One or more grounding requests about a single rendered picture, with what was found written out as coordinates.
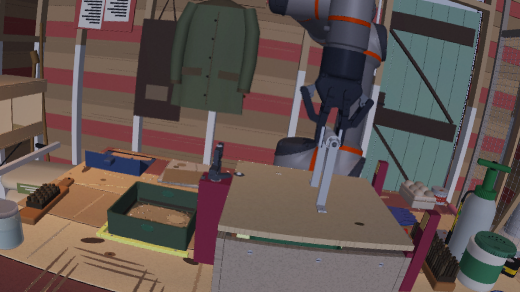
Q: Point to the black yellow tool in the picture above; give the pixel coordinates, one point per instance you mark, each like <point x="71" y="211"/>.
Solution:
<point x="511" y="268"/>

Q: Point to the small red white tin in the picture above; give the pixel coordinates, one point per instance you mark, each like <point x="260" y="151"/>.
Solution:
<point x="440" y="195"/>

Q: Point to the tan wooden lid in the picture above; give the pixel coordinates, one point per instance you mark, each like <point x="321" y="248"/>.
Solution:
<point x="284" y="203"/>

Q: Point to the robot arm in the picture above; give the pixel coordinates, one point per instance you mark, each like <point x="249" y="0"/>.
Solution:
<point x="349" y="24"/>

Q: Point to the brown cardboard sheet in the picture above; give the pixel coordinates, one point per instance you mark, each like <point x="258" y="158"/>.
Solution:
<point x="81" y="205"/>

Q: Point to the grey flat bar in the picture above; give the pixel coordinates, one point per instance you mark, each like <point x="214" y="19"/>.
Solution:
<point x="28" y="157"/>

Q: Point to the wooden scrub brush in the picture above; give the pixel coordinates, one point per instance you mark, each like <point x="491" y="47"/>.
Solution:
<point x="42" y="199"/>

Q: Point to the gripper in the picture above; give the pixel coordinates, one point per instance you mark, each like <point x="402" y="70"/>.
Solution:
<point x="341" y="85"/>

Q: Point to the maroon slanted post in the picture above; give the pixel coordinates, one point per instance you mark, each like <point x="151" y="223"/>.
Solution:
<point x="422" y="248"/>

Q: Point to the maroon short post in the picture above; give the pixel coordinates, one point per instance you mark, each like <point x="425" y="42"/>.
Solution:
<point x="380" y="176"/>

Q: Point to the green liner tray with dirt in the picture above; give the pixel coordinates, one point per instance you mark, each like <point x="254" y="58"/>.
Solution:
<point x="142" y="229"/>

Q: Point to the beige roll with green label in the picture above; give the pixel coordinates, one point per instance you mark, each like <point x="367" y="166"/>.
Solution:
<point x="36" y="172"/>

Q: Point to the yellow batten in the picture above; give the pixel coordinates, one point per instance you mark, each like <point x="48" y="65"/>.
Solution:
<point x="102" y="229"/>
<point x="134" y="244"/>

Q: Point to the green coat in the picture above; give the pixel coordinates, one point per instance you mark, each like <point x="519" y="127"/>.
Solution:
<point x="215" y="57"/>

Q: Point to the dark red mat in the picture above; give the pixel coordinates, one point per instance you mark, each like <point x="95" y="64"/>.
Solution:
<point x="16" y="276"/>

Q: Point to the brown apron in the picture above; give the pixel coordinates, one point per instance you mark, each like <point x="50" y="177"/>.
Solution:
<point x="156" y="69"/>

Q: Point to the white green shaker tub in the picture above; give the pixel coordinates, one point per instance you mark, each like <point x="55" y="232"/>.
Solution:
<point x="483" y="262"/>

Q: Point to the blue cloth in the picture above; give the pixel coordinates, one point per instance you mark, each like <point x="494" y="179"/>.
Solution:
<point x="402" y="215"/>

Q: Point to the wooden shelf unit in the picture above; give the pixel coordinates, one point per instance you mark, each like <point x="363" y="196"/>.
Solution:
<point x="20" y="87"/>

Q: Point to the maroon wide post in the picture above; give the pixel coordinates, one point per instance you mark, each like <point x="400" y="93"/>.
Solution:
<point x="209" y="219"/>

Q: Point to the teal wooden door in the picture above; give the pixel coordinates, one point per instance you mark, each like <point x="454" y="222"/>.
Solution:
<point x="430" y="81"/>

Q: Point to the egg carton with eggs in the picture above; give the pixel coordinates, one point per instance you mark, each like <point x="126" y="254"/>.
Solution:
<point x="418" y="193"/>

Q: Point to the grey nest box body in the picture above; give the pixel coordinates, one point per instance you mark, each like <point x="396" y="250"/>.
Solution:
<point x="292" y="270"/>

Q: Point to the grey bucket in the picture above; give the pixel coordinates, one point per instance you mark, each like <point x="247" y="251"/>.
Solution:
<point x="10" y="225"/>

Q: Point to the white sprayer with green pump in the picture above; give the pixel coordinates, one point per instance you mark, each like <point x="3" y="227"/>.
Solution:
<point x="473" y="215"/>

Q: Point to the blue box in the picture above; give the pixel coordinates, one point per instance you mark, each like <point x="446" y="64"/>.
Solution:
<point x="118" y="163"/>

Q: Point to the tan flat board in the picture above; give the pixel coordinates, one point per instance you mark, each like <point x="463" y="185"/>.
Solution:
<point x="191" y="164"/>

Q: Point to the brown flat pad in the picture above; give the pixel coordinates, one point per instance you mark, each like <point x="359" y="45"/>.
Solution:
<point x="178" y="177"/>

